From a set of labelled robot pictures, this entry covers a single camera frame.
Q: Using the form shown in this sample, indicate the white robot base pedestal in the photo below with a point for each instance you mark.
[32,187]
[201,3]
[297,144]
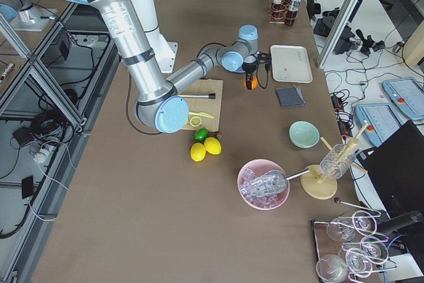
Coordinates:
[165,51]

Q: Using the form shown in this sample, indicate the orange mandarin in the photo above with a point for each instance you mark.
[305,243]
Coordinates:
[255,83]

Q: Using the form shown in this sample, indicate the metal ice scoop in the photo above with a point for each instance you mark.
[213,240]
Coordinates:
[275,181]

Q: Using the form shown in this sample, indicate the wine glass rack tray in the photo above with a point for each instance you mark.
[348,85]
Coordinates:
[349,248]

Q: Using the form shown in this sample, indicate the aluminium frame post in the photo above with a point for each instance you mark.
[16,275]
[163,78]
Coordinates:
[336,31]

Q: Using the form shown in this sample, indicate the steel muddler black tip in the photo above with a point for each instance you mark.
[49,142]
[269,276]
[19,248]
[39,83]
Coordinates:
[199,95]

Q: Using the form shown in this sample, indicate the yellow plastic knife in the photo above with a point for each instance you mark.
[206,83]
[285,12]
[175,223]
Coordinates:
[201,114]

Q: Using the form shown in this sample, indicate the green bowl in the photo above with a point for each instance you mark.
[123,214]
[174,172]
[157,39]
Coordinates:
[304,134]

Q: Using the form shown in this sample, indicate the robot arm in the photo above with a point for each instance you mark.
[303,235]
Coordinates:
[159,104]

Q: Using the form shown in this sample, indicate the teach pendant near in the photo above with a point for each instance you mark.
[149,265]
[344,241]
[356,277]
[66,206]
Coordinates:
[383,121]

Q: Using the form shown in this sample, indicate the teach pendant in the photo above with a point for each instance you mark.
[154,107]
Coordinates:
[407,95]
[383,121]

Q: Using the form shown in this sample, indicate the grey folded cloth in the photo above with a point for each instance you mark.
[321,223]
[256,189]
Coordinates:
[290,96]

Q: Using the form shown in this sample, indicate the yellow lemon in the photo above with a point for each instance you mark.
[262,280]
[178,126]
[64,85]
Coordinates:
[197,152]
[212,146]

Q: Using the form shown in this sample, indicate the yellow lemon lower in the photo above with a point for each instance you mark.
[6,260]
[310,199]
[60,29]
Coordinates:
[197,152]

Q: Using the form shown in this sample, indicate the pink ice bucket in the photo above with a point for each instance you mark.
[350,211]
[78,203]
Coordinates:
[250,185]

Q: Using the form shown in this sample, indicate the clear glass on stand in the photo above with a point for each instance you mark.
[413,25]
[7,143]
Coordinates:
[337,162]

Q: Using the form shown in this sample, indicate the bamboo cutting board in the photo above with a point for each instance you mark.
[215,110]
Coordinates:
[212,106]

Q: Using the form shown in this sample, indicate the green lime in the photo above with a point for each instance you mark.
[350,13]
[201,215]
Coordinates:
[201,135]

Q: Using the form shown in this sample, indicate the lemon slice flat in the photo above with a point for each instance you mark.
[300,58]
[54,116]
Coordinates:
[195,121]

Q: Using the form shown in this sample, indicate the tea bottle lower left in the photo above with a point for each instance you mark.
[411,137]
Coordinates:
[291,13]

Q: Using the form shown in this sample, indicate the copper wire bottle rack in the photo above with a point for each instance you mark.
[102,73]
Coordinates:
[281,21]

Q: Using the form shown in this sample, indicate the cream rabbit tray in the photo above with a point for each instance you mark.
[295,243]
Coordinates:
[290,64]

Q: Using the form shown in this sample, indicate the teach pendant far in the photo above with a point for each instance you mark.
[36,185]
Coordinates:
[407,95]

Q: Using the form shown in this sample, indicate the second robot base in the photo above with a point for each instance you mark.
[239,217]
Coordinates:
[23,15]

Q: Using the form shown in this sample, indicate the yellow lemon upper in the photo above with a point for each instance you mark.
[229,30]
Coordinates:
[212,146]

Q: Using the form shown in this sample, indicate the blue plate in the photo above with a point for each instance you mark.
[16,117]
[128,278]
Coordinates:
[239,70]

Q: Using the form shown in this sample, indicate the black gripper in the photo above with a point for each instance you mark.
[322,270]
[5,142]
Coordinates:
[248,70]

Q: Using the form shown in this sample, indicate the tea bottle upper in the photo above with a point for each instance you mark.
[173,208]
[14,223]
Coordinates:
[277,9]

